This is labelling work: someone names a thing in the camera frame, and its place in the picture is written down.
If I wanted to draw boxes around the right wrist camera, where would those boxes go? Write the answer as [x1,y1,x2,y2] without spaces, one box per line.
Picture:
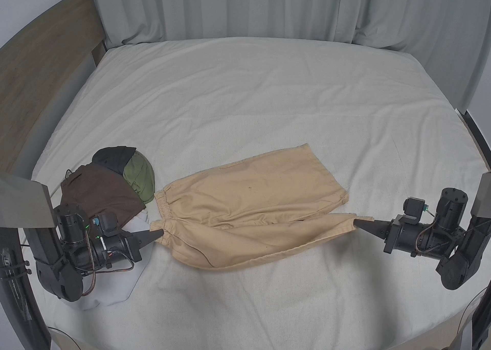
[397,197,427,224]

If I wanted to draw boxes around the tan shorts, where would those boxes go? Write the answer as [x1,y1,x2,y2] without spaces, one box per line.
[149,143,359,270]

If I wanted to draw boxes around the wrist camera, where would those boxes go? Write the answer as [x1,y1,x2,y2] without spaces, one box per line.
[92,213,119,238]
[397,197,427,224]

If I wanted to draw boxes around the black garment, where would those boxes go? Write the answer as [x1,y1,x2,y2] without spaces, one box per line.
[93,146,137,173]

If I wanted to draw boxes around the white garment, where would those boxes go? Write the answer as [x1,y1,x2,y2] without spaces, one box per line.
[79,208,154,311]

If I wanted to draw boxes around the brown garment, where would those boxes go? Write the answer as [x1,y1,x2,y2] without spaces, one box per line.
[61,162,147,226]

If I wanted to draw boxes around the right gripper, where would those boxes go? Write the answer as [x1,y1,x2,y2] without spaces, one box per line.
[384,217,420,255]

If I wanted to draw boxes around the green garment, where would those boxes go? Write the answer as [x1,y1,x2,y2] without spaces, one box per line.
[123,151,156,205]

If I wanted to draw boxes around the bed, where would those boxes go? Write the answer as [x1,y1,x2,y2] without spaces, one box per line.
[0,0,491,350]

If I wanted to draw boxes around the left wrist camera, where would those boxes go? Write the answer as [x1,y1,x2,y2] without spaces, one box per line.
[92,213,119,238]

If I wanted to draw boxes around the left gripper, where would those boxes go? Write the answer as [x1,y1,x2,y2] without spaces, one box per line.
[96,231,143,266]

